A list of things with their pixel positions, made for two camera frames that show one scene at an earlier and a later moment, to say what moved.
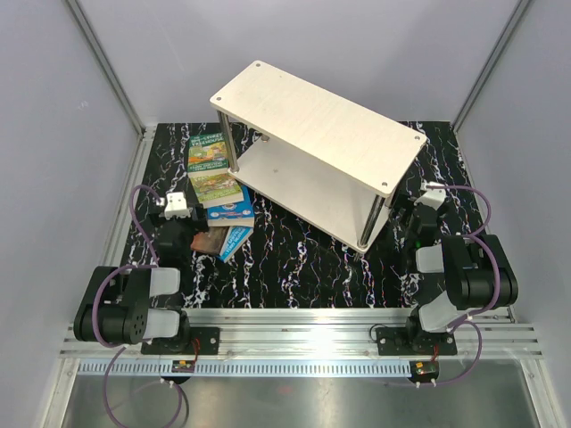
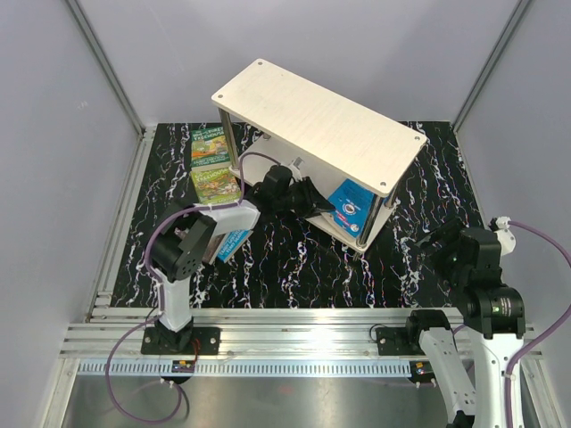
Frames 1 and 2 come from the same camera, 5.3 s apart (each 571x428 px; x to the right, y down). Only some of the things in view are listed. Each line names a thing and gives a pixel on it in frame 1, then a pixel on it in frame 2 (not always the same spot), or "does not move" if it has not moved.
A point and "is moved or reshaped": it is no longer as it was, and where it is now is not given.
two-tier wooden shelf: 323,159 does not move
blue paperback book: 239,214 is moved or reshaped
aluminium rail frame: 318,332 does not move
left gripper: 196,226 to 313,202
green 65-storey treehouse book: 214,188 does not move
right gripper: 403,202 to 450,233
